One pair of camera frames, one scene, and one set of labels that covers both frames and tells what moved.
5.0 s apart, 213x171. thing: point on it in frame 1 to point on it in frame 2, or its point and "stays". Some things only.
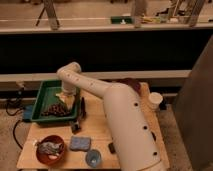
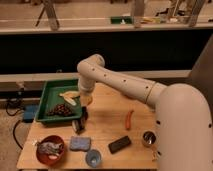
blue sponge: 80,143 stays
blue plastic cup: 93,157 stays
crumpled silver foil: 48,147 stays
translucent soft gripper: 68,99 to 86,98
